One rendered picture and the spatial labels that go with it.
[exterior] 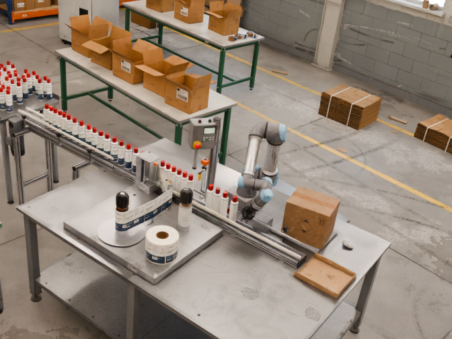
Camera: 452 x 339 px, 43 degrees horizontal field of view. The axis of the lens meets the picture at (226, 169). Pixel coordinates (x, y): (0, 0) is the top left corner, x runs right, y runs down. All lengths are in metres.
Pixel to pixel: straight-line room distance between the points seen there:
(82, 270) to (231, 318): 1.57
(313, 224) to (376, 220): 2.17
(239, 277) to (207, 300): 0.29
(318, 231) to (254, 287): 0.61
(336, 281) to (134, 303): 1.25
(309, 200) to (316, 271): 0.47
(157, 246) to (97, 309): 0.92
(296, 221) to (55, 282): 1.81
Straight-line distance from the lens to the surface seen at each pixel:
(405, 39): 8.96
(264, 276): 3.62
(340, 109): 7.78
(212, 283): 3.51
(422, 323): 4.94
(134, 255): 3.59
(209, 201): 3.96
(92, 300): 4.27
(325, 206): 3.84
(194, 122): 3.86
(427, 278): 5.40
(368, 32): 9.25
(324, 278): 3.70
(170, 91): 5.70
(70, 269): 4.54
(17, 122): 5.20
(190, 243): 3.71
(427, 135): 7.80
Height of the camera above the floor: 3.15
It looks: 30 degrees down
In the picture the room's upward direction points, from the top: 7 degrees clockwise
